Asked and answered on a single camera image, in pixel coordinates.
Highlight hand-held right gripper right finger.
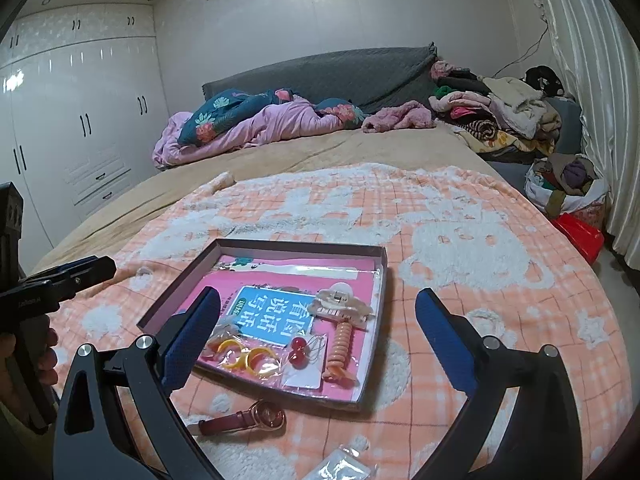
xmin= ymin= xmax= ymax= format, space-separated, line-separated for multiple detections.
xmin=415 ymin=287 xmax=586 ymax=480

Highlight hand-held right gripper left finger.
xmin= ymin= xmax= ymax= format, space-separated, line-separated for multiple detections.
xmin=54 ymin=286 xmax=223 ymax=480

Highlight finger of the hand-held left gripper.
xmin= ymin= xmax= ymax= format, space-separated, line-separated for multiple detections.
xmin=20 ymin=255 xmax=117 ymax=307

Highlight shallow dark cardboard box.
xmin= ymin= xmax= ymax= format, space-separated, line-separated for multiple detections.
xmin=136 ymin=238 xmax=390 ymax=413

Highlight yellow hoop earrings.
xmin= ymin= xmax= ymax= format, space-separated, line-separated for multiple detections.
xmin=202 ymin=327 xmax=286 ymax=381

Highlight peach spiral hair tie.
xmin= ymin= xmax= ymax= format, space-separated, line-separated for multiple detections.
xmin=321 ymin=322 xmax=360 ymax=386

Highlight red strap wristwatch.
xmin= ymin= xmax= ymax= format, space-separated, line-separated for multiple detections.
xmin=187 ymin=399 xmax=287 ymax=438

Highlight cherry earrings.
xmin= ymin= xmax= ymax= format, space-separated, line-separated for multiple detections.
xmin=277 ymin=335 xmax=328 ymax=391

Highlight cream hair claw clip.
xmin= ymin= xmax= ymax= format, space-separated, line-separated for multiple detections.
xmin=306 ymin=282 xmax=376 ymax=332

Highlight person's left hand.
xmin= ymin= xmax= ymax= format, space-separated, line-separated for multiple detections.
xmin=0 ymin=327 xmax=61 ymax=411

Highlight peach plaid cloud blanket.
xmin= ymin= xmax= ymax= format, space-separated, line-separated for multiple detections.
xmin=30 ymin=164 xmax=626 ymax=480

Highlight white wardrobe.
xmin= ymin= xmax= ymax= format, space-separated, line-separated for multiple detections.
xmin=0 ymin=2 xmax=171 ymax=271

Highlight clear plastic bag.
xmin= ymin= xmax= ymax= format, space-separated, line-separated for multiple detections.
xmin=302 ymin=444 xmax=378 ymax=480

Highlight red plastic box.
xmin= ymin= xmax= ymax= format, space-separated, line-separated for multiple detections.
xmin=552 ymin=213 xmax=606 ymax=266

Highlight bag of clothes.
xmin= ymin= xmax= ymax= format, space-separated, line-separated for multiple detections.
xmin=525 ymin=155 xmax=609 ymax=221

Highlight beige bed sheet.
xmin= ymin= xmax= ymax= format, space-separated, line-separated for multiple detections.
xmin=25 ymin=125 xmax=501 ymax=281

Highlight pink fuzzy garment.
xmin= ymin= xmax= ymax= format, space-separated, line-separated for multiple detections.
xmin=361 ymin=100 xmax=437 ymax=134

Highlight pile of folded clothes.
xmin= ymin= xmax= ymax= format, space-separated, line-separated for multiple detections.
xmin=429 ymin=60 xmax=563 ymax=156

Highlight pink and floral quilt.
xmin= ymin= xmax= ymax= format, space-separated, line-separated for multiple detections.
xmin=152 ymin=87 xmax=368 ymax=170

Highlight grey pillow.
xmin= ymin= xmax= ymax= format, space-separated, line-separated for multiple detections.
xmin=545 ymin=96 xmax=584 ymax=157

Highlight black garment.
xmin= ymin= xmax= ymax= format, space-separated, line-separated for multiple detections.
xmin=524 ymin=65 xmax=564 ymax=97

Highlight grey headboard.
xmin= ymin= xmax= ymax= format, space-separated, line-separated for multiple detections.
xmin=201 ymin=42 xmax=438 ymax=116

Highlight cream curtain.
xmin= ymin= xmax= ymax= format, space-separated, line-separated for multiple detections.
xmin=532 ymin=0 xmax=640 ymax=281

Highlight thin black cable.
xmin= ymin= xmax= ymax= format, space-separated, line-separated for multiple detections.
xmin=495 ymin=15 xmax=552 ymax=75

